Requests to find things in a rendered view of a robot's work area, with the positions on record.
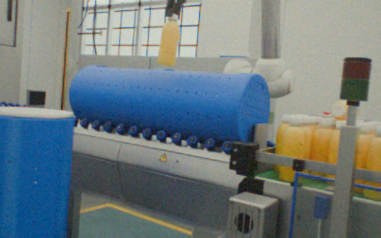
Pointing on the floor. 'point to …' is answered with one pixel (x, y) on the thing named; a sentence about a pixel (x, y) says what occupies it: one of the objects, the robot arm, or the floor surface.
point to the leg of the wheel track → (73, 213)
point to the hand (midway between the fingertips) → (173, 9)
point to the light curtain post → (69, 48)
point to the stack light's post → (344, 182)
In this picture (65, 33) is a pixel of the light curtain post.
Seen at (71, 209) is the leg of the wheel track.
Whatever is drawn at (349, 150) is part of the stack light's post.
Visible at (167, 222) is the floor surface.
